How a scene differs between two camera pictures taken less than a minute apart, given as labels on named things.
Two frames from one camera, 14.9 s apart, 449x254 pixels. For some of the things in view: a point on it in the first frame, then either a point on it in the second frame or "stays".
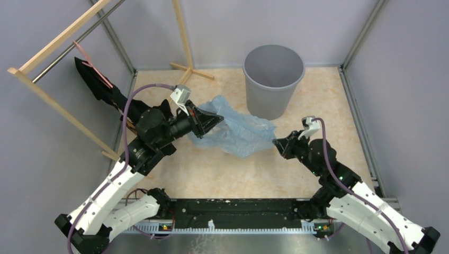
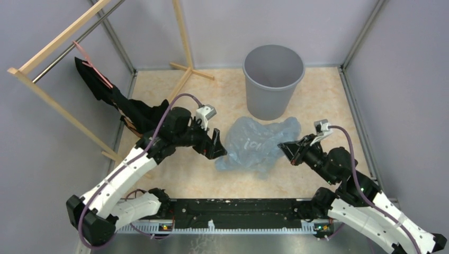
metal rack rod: [104, 16] stays
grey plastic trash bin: [271, 73] stays
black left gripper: [200, 119] → [211, 148]
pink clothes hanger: [91, 65] stays
